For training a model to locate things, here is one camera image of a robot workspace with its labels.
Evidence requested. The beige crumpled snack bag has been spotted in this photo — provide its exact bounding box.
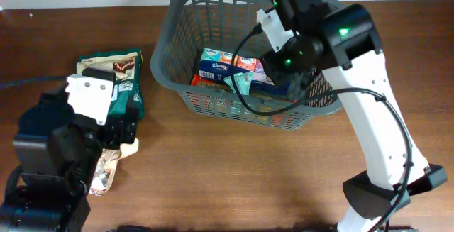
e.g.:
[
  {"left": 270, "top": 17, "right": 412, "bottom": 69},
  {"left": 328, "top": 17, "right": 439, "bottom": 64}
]
[{"left": 89, "top": 138, "right": 139, "bottom": 196}]

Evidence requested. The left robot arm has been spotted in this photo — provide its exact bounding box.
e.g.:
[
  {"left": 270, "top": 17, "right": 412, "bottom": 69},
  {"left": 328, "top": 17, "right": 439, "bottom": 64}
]
[{"left": 1, "top": 90, "right": 139, "bottom": 231}]

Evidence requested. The blue Kleenex tissue pack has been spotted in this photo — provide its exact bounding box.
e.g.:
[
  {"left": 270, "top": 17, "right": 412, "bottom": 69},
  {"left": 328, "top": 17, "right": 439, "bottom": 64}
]
[{"left": 194, "top": 48, "right": 289, "bottom": 96}]

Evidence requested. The green coffee bag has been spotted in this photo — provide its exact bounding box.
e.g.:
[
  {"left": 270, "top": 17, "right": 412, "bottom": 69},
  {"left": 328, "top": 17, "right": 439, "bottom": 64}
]
[{"left": 76, "top": 48, "right": 144, "bottom": 121}]

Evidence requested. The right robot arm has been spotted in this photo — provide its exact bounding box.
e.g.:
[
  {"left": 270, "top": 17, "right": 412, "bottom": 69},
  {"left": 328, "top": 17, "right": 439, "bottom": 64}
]
[{"left": 257, "top": 0, "right": 447, "bottom": 231}]

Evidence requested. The white teal wipes packet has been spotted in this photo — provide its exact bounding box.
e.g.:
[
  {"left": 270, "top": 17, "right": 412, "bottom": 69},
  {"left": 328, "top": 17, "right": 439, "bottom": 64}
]
[{"left": 223, "top": 72, "right": 254, "bottom": 96}]

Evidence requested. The grey plastic basket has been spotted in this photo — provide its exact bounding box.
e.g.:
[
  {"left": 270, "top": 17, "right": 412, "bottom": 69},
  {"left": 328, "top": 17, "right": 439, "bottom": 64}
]
[{"left": 150, "top": 0, "right": 342, "bottom": 130}]

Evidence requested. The orange spaghetti packet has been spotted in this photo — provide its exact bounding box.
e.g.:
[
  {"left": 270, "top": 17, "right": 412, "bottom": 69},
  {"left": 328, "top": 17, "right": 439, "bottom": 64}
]
[{"left": 190, "top": 74, "right": 306, "bottom": 126}]

